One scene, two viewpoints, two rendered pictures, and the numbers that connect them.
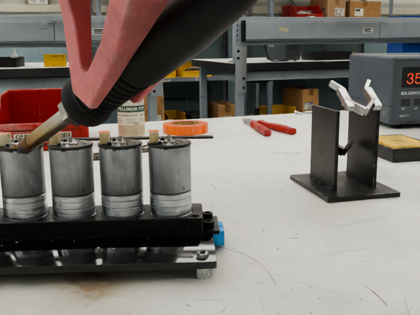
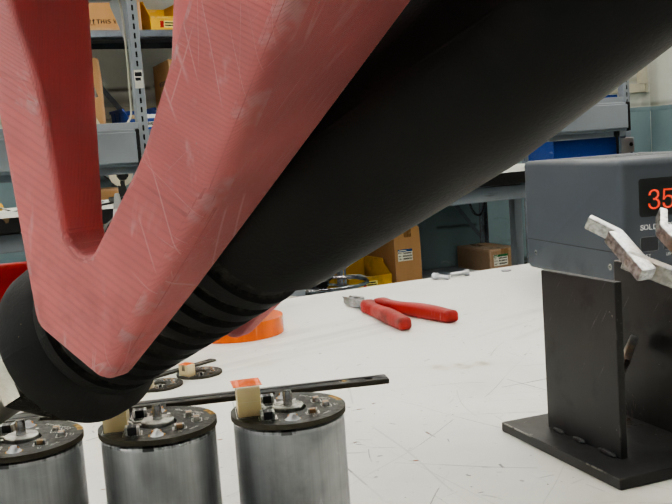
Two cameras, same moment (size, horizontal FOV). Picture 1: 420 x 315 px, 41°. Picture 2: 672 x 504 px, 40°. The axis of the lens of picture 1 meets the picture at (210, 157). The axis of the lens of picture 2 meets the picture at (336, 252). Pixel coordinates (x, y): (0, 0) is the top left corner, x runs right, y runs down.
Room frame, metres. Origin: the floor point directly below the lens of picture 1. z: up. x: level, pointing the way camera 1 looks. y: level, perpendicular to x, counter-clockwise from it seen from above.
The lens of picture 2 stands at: (0.12, 0.03, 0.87)
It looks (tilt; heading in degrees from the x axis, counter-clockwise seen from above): 6 degrees down; 354
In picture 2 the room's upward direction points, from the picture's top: 4 degrees counter-clockwise
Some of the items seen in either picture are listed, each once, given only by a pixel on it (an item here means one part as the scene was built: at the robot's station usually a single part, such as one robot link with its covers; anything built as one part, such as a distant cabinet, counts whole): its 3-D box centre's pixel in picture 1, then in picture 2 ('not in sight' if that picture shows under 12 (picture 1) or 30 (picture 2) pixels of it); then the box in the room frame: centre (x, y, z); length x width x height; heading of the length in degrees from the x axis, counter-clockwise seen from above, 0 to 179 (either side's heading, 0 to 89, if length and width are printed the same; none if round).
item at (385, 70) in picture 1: (405, 87); (635, 216); (0.81, -0.28, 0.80); 0.15 x 0.12 x 0.10; 7
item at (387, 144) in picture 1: (397, 146); not in sight; (0.57, -0.20, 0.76); 0.07 x 0.05 x 0.02; 14
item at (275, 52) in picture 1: (283, 52); not in sight; (3.11, -0.41, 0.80); 0.15 x 0.12 x 0.10; 38
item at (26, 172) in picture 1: (24, 186); not in sight; (0.31, 0.11, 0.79); 0.02 x 0.02 x 0.05
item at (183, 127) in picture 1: (185, 127); (238, 325); (0.73, 0.03, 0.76); 0.06 x 0.06 x 0.01
